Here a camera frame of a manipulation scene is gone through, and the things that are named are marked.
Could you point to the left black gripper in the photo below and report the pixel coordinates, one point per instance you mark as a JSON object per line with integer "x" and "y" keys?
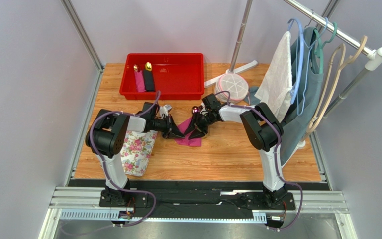
{"x": 171, "y": 129}

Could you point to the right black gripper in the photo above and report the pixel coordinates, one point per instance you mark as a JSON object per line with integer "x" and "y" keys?
{"x": 198, "y": 122}

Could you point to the magenta paper napkin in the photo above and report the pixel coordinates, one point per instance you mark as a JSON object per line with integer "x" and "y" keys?
{"x": 186, "y": 141}

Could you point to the iridescent purple spoon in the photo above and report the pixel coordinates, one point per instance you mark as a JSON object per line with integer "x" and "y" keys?
{"x": 195, "y": 109}

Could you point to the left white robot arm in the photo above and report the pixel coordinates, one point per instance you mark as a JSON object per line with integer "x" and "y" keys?
{"x": 107, "y": 135}

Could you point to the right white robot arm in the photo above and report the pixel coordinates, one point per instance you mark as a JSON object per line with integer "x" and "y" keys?
{"x": 263, "y": 130}

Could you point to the pink rolled napkin bundle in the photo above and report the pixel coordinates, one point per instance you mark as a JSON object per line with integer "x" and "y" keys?
{"x": 139, "y": 79}

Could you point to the black rolled napkin bundle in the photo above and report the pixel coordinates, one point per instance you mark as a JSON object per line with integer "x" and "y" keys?
{"x": 148, "y": 78}

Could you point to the floral tray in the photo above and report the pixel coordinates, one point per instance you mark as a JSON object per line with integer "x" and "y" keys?
{"x": 136, "y": 152}

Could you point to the white round mesh basket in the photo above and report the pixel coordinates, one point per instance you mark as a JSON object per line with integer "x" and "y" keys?
{"x": 231, "y": 88}

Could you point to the red plastic bin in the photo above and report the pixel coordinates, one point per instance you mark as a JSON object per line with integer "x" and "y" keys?
{"x": 179, "y": 76}

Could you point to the white towel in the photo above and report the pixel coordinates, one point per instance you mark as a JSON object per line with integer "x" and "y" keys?
{"x": 275, "y": 88}

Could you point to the beige hanger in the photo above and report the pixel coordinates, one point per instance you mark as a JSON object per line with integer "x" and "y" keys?
{"x": 351, "y": 59}
{"x": 328, "y": 88}

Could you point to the blue-grey garment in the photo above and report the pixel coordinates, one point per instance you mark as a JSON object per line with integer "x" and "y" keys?
{"x": 309, "y": 92}

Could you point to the green hanger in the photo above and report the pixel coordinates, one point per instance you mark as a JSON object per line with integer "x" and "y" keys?
{"x": 319, "y": 44}

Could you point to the blue hanger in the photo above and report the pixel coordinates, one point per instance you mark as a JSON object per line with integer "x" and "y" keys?
{"x": 299, "y": 54}

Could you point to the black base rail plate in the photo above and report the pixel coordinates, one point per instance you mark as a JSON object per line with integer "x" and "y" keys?
{"x": 196, "y": 199}

